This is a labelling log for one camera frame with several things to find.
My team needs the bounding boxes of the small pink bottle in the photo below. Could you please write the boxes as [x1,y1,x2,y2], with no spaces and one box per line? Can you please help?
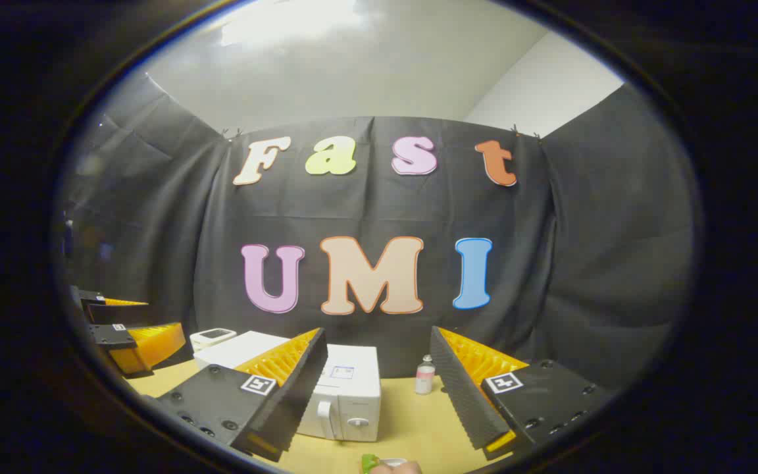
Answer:
[415,354,436,396]

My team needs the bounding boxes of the white toaster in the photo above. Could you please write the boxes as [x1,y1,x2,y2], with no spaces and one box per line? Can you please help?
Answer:
[189,327,238,353]

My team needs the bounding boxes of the black backdrop cloth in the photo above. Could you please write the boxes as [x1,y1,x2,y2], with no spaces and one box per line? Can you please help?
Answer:
[57,74,699,396]

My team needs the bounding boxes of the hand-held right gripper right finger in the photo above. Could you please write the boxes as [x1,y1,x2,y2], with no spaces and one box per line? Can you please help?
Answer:
[429,325,617,461]

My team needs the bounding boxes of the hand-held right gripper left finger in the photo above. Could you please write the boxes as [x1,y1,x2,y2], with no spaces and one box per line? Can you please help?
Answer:
[145,327,328,463]

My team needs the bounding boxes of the white microwave oven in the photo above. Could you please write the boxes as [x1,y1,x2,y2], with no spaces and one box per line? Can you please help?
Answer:
[193,330,382,442]

